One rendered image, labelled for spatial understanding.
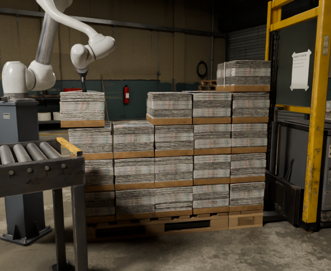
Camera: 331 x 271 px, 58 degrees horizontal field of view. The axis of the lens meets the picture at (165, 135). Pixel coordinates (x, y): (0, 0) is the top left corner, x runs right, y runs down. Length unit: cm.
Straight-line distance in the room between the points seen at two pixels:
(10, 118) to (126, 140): 79
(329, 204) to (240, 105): 103
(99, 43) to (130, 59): 753
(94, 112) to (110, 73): 714
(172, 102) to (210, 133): 36
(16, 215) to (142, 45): 785
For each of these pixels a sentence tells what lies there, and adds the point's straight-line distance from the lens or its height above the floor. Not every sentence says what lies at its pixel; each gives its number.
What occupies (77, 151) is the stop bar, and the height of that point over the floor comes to 82.
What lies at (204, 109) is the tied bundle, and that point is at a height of 94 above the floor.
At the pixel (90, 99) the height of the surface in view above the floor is 102.
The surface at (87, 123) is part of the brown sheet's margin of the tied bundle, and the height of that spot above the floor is 86.
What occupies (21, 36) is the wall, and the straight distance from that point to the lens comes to 875.
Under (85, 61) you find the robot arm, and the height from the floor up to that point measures 125.
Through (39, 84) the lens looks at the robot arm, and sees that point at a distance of 239.
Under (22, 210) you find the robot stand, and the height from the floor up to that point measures 24.
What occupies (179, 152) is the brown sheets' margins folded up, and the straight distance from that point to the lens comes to 218.
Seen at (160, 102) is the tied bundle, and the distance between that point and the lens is 211.
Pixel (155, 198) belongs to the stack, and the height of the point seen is 29.
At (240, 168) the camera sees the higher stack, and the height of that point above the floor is 49.
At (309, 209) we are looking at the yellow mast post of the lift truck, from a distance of 254.
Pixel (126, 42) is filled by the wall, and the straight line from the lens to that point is 946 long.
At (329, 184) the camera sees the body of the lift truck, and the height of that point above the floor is 37.
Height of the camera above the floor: 110
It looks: 9 degrees down
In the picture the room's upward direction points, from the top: straight up
